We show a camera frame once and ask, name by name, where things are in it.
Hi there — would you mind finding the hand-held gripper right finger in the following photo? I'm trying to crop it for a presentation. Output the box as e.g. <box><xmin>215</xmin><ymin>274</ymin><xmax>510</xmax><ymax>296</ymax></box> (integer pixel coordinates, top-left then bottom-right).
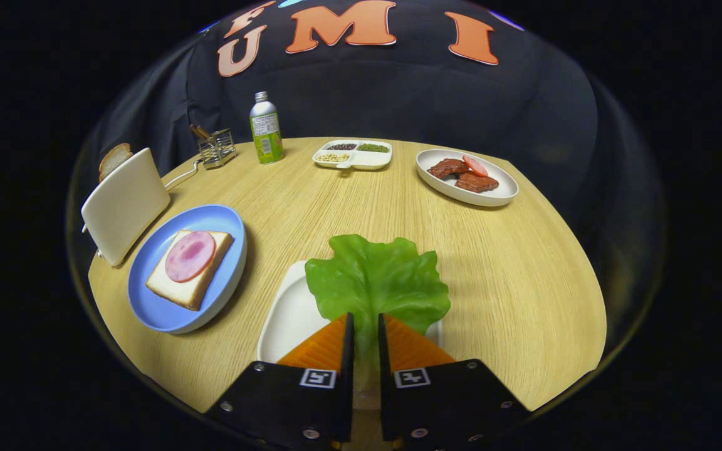
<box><xmin>378</xmin><ymin>313</ymin><xmax>532</xmax><ymax>451</ymax></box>

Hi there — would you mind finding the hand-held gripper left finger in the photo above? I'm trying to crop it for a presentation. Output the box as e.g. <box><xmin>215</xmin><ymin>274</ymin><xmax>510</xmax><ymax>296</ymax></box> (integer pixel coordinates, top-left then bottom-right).
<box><xmin>203</xmin><ymin>313</ymin><xmax>355</xmax><ymax>451</ymax></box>

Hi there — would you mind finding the green lettuce leaf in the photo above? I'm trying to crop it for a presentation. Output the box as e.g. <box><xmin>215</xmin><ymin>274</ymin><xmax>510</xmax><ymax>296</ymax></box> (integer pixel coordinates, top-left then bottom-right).
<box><xmin>305</xmin><ymin>234</ymin><xmax>451</xmax><ymax>392</ymax></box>

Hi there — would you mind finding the toasted bread slice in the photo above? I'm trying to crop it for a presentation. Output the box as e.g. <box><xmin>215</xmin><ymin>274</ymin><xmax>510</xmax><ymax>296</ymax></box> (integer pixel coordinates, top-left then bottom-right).
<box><xmin>98</xmin><ymin>143</ymin><xmax>133</xmax><ymax>183</ymax></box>

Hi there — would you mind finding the white square plate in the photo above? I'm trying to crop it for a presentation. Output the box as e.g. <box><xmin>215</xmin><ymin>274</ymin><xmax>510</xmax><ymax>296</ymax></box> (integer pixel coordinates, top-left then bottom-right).
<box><xmin>256</xmin><ymin>261</ymin><xmax>444</xmax><ymax>411</ymax></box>

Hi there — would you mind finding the pink ham slice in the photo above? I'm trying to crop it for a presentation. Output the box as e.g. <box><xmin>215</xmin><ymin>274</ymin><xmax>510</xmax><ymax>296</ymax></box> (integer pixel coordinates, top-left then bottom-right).
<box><xmin>165</xmin><ymin>231</ymin><xmax>217</xmax><ymax>283</ymax></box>

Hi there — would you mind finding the white square bread slice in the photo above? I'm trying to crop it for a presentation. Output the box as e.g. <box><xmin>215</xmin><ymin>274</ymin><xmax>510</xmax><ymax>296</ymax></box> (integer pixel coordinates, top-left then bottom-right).
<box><xmin>145</xmin><ymin>229</ymin><xmax>234</xmax><ymax>311</ymax></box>

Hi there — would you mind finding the white divided dish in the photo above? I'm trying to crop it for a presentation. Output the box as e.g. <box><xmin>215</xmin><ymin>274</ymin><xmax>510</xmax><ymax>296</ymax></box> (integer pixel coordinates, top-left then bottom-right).
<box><xmin>312</xmin><ymin>139</ymin><xmax>394</xmax><ymax>171</ymax></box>

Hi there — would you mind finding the blue round plate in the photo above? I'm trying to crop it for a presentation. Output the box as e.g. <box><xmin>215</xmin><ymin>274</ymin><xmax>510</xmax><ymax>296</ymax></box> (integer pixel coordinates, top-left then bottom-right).
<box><xmin>127</xmin><ymin>204</ymin><xmax>248</xmax><ymax>334</ymax></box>

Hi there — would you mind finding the brown meat piece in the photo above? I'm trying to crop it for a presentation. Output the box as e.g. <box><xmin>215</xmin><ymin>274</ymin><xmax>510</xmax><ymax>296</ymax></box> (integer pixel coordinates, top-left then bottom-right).
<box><xmin>427</xmin><ymin>158</ymin><xmax>471</xmax><ymax>180</ymax></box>
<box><xmin>455</xmin><ymin>172</ymin><xmax>500</xmax><ymax>193</ymax></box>

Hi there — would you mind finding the white round plate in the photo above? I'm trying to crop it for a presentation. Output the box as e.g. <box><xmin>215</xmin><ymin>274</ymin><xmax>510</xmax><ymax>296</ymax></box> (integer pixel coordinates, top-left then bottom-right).
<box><xmin>416</xmin><ymin>148</ymin><xmax>520</xmax><ymax>207</ymax></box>

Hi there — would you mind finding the silver green drink bottle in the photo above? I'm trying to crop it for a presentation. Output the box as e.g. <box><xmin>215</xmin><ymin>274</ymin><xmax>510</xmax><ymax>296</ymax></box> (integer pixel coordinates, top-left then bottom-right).
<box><xmin>249</xmin><ymin>91</ymin><xmax>285</xmax><ymax>165</ymax></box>

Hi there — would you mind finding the black backdrop cloth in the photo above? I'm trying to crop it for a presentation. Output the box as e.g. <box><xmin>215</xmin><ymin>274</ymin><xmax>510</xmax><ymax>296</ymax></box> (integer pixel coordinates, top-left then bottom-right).
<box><xmin>82</xmin><ymin>0</ymin><xmax>666</xmax><ymax>251</ymax></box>

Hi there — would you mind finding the white toaster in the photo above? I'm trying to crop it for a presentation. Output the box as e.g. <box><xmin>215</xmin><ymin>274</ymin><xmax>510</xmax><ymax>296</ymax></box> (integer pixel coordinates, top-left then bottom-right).
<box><xmin>81</xmin><ymin>147</ymin><xmax>171</xmax><ymax>267</ymax></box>

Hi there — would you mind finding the wire mesh utensil basket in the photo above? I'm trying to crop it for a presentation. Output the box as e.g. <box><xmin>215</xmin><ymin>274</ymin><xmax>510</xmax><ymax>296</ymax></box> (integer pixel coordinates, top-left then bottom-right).
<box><xmin>197</xmin><ymin>128</ymin><xmax>238</xmax><ymax>170</ymax></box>

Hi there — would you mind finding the white toaster cable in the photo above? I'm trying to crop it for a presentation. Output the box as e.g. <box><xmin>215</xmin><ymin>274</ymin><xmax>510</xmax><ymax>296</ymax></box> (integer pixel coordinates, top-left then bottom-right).
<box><xmin>164</xmin><ymin>160</ymin><xmax>202</xmax><ymax>190</ymax></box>

